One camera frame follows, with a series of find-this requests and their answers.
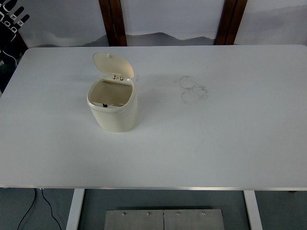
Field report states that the cream plastic lidded trash bin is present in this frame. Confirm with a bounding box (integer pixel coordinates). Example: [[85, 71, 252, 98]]
[[86, 52, 139, 133]]

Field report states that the white metal table leg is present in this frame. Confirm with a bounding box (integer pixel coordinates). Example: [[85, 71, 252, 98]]
[[243, 190, 263, 230], [65, 189, 85, 230]]

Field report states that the thin black floor cable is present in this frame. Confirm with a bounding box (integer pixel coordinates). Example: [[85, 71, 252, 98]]
[[17, 188, 38, 230], [41, 188, 61, 230]]

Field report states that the mountain painting screen panel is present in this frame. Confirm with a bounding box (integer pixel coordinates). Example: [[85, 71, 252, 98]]
[[18, 0, 110, 48], [122, 0, 225, 47], [236, 0, 307, 46]]

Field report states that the dark brown wooden screen post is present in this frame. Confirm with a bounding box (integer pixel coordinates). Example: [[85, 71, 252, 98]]
[[214, 0, 248, 46], [98, 0, 128, 47]]

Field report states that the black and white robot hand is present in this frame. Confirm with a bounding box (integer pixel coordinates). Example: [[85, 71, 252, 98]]
[[0, 3, 31, 51]]

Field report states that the thin white cable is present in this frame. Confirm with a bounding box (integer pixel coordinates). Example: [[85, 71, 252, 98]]
[[1, 48, 19, 67]]

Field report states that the grey metal plate with screws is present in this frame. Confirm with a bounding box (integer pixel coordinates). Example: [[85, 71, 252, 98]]
[[164, 208, 224, 230], [104, 209, 165, 230]]

